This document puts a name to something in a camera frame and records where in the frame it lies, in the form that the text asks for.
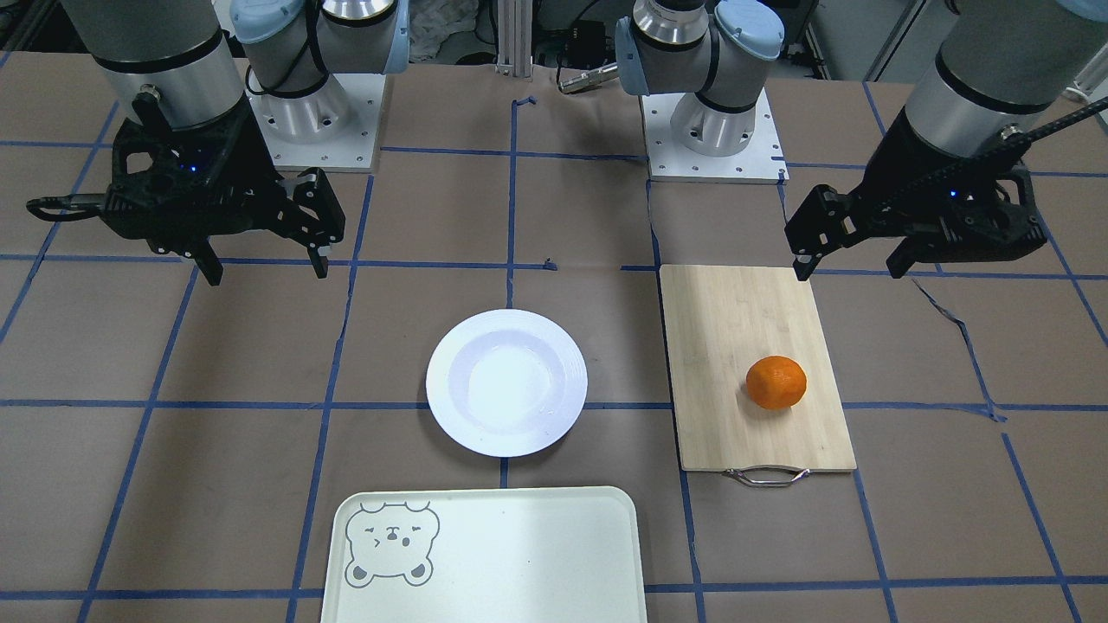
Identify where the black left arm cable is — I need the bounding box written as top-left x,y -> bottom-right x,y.
874,89 -> 1108,213

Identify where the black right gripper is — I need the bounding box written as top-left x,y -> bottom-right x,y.
27,93 -> 346,287

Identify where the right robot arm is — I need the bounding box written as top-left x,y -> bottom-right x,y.
25,1 -> 410,286

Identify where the white ceramic plate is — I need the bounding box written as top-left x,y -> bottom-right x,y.
425,309 -> 589,458

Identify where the aluminium frame post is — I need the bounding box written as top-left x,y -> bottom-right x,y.
495,0 -> 533,81

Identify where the orange fruit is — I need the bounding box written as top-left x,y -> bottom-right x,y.
743,356 -> 808,410

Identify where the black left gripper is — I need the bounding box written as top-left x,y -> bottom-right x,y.
784,112 -> 1047,280

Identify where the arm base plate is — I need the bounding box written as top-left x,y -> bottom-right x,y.
247,74 -> 388,173
640,90 -> 790,184

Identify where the pale green bear tray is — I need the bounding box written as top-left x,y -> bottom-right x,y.
320,486 -> 648,622

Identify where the bamboo cutting board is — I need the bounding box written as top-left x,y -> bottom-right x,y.
660,265 -> 856,486

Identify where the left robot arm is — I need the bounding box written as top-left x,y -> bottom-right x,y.
615,1 -> 1105,280

